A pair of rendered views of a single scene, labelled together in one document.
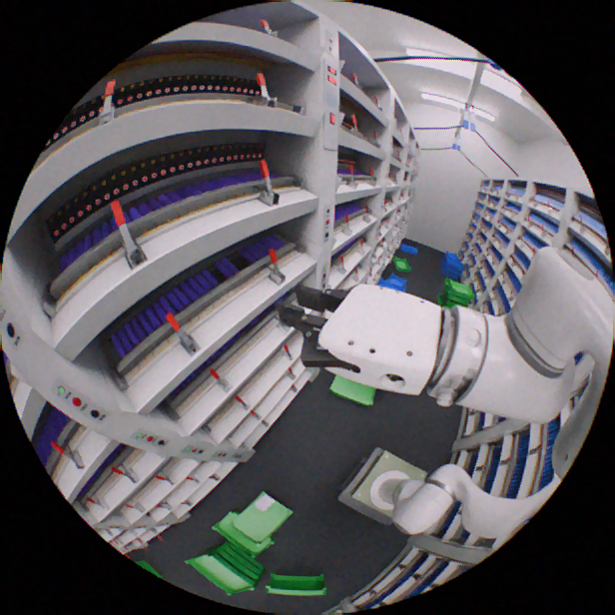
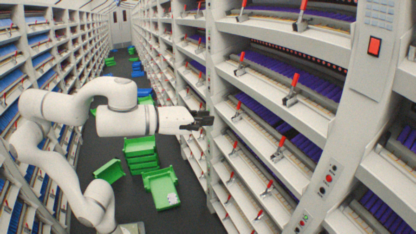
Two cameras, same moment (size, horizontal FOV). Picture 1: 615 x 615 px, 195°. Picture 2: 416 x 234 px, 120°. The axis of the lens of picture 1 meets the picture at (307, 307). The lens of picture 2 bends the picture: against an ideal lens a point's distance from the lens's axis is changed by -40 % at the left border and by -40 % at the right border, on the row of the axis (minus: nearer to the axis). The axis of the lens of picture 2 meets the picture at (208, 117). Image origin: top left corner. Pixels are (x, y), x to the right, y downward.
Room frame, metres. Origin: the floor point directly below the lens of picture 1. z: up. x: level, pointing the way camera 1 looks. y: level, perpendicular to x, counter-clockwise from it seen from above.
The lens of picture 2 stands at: (0.44, -0.43, 1.38)
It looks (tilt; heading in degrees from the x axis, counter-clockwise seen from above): 30 degrees down; 122
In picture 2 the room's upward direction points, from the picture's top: straight up
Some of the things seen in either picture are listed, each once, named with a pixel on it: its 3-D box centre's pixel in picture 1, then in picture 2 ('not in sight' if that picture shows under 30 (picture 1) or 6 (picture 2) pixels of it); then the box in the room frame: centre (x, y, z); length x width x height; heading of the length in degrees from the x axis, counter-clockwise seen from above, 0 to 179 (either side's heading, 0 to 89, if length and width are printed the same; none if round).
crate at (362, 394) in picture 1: (354, 385); not in sight; (0.45, -0.33, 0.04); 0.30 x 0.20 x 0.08; 64
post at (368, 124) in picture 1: (363, 221); not in sight; (1.17, -0.38, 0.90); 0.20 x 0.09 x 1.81; 55
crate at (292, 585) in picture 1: (297, 584); (109, 174); (-0.95, 0.06, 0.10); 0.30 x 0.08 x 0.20; 90
